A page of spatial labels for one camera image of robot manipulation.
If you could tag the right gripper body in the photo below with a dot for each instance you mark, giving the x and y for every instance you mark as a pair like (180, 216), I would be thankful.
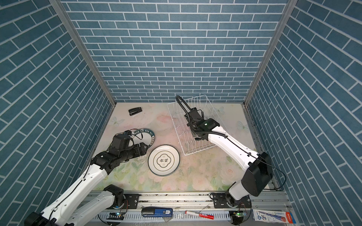
(193, 131)

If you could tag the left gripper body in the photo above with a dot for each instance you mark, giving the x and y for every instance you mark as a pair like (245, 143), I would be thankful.
(132, 152)

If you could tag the white wire dish rack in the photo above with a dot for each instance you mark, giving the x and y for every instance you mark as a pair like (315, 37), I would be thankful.
(178, 110)

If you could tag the plate with flower outline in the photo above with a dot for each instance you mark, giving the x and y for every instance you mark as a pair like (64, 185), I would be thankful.
(164, 160)

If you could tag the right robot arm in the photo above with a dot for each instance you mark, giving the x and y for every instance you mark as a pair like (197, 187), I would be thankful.
(257, 167)

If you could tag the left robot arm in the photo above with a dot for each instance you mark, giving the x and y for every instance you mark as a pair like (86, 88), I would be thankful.
(82, 183)

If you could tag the black stapler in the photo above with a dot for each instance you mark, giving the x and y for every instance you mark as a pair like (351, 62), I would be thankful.
(135, 111)

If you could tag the left controller board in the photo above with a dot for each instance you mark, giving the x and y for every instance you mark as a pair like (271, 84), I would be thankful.
(115, 216)

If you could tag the controller board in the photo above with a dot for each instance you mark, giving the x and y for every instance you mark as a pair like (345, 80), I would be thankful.
(115, 216)
(237, 215)

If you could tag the blue black handheld device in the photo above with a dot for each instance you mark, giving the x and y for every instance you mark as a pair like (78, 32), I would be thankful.
(157, 212)

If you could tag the right controller board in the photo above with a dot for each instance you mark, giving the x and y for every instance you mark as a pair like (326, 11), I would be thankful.
(237, 215)

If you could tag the white toothpaste box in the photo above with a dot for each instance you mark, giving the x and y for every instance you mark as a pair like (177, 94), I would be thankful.
(273, 216)

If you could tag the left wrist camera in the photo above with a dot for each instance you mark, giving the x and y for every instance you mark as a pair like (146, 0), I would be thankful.
(128, 132)

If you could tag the aluminium mounting rail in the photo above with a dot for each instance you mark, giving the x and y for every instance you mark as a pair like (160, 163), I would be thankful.
(198, 201)

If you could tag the red handled screwdriver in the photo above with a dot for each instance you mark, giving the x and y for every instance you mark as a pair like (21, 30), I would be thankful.
(201, 215)

